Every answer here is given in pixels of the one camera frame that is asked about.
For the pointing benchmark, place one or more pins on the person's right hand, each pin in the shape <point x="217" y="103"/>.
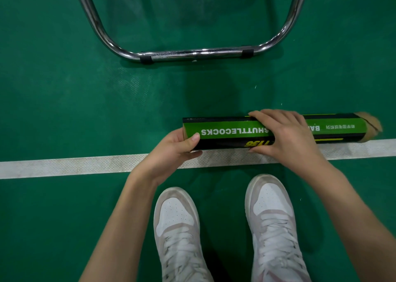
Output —
<point x="294" y="142"/>

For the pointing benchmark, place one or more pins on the person's left hand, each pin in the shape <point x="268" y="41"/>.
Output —
<point x="164" y="161"/>

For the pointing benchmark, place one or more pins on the black green Hangyu tube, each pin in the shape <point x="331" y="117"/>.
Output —
<point x="222" y="133"/>

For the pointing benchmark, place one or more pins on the black chair with chrome frame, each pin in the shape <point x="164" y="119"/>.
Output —
<point x="191" y="54"/>

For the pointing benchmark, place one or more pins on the person's right forearm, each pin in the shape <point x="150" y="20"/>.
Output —
<point x="359" y="229"/>

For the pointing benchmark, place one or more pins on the person's left forearm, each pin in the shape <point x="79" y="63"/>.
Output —
<point x="117" y="232"/>

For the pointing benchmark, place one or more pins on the person's left shoe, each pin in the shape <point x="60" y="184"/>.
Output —
<point x="176" y="229"/>

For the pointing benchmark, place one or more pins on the person's shoe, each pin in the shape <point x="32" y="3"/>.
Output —
<point x="176" y="229"/>
<point x="273" y="213"/>

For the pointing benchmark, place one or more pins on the person's right shoe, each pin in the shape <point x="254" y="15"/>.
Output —
<point x="273" y="213"/>

